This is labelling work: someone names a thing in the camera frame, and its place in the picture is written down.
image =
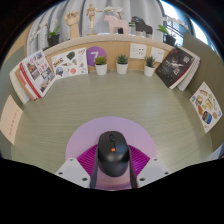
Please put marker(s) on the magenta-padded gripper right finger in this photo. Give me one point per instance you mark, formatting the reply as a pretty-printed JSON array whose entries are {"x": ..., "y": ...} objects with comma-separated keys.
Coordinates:
[{"x": 151, "y": 170}]

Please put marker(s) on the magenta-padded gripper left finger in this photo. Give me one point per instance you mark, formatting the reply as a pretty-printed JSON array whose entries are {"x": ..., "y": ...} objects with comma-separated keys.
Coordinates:
[{"x": 73, "y": 170}]

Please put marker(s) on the black computer mouse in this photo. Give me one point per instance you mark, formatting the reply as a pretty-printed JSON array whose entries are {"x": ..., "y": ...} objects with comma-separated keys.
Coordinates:
[{"x": 112, "y": 153}]

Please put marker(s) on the purple round mouse pad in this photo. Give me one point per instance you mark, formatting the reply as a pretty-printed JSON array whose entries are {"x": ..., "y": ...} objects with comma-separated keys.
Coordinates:
[{"x": 110, "y": 125}]

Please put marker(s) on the beige card with red print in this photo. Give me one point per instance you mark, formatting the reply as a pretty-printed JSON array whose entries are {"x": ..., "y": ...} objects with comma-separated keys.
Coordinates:
[{"x": 10, "y": 120}]

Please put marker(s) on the white card with colourful stickers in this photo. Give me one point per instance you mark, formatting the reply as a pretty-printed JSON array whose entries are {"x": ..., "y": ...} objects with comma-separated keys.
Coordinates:
[{"x": 206, "y": 108}]

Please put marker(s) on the small plant in white pot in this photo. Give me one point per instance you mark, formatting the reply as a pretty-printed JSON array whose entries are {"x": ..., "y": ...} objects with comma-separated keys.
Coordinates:
[
  {"x": 149, "y": 70},
  {"x": 122, "y": 68},
  {"x": 101, "y": 69}
]

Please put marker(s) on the white book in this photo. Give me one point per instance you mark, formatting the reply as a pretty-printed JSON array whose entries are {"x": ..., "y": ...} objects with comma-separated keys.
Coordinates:
[{"x": 17, "y": 85}]

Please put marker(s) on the red-edged picture magazine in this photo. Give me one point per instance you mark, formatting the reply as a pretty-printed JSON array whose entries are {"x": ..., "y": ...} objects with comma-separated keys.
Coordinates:
[{"x": 38, "y": 73}]

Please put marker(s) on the white books stack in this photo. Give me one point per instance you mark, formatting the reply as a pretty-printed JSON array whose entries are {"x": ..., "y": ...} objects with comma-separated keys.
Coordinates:
[{"x": 191, "y": 75}]

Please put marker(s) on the black book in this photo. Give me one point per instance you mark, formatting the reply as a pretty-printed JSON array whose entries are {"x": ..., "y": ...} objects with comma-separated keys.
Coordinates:
[{"x": 174, "y": 66}]

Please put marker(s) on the white card with small pictures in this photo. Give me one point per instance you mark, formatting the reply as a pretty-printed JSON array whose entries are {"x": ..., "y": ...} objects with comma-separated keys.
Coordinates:
[{"x": 69, "y": 63}]

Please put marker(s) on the purple round number sign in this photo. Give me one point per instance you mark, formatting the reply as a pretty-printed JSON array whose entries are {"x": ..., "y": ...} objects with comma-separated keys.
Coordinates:
[{"x": 96, "y": 55}]

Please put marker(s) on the olive desk partition panel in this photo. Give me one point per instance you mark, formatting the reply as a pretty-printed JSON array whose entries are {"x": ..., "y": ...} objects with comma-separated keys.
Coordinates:
[{"x": 210, "y": 66}]

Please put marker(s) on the white orchid in black pot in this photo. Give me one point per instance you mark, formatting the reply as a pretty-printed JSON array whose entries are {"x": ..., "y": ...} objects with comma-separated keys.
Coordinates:
[
  {"x": 170, "y": 40},
  {"x": 53, "y": 40},
  {"x": 113, "y": 9}
]

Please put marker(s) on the dark wooden horse figure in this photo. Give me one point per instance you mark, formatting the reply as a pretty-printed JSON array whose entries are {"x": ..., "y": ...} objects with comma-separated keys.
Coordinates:
[{"x": 141, "y": 26}]

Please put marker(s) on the wooden hand model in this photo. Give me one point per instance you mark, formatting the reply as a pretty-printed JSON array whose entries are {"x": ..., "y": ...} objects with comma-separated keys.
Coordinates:
[{"x": 73, "y": 23}]

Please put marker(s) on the dark-framed window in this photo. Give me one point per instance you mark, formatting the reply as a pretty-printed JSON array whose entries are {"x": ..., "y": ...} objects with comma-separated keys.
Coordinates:
[{"x": 196, "y": 28}]

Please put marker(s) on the pink wooden horse figure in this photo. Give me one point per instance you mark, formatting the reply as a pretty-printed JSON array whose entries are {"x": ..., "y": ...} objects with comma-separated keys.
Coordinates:
[{"x": 116, "y": 24}]

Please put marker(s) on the wooden artist mannequin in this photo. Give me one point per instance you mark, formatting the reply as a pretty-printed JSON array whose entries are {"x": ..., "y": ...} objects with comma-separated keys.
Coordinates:
[{"x": 92, "y": 16}]

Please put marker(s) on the grey pleated curtain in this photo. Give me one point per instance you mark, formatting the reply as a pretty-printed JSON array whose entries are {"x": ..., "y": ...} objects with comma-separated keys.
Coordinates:
[{"x": 140, "y": 8}]

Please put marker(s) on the white wall socket plate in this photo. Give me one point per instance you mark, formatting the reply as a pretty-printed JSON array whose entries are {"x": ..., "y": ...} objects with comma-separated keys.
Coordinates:
[
  {"x": 138, "y": 51},
  {"x": 157, "y": 54}
]

